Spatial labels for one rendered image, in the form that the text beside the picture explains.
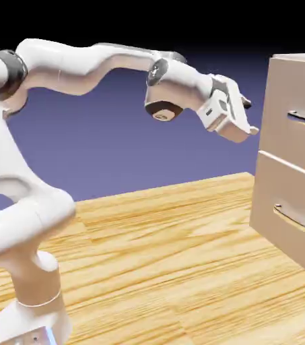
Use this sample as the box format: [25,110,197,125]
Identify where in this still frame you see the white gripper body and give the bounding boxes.
[214,75,252,144]

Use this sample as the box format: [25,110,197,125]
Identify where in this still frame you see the light wood cabinet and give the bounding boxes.
[249,53,305,284]

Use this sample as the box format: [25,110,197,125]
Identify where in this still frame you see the light wood drawer front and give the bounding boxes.
[259,57,305,179]
[249,150,305,284]

